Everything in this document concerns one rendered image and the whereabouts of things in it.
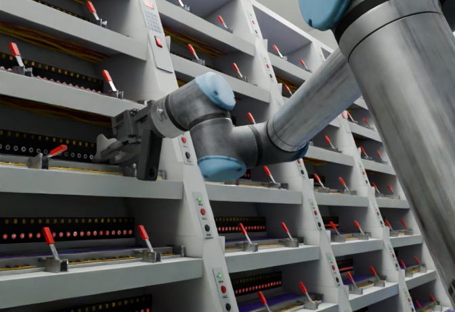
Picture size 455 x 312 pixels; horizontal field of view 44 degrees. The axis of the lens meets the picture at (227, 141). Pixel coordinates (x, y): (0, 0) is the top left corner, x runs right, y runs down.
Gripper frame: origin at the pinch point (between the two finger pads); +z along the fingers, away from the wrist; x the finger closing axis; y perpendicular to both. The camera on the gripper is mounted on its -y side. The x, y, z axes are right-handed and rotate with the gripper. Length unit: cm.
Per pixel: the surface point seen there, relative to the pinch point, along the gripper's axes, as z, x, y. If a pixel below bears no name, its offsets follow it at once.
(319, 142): 9, -159, 27
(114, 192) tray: -6.6, 5.4, -9.9
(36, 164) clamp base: -6.5, 24.6, -4.8
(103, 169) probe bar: -3.1, 3.3, -3.0
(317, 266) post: -3, -89, -32
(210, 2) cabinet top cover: 3, -81, 76
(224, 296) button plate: -7.5, -23.6, -36.1
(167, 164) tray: -4.3, -18.6, -0.6
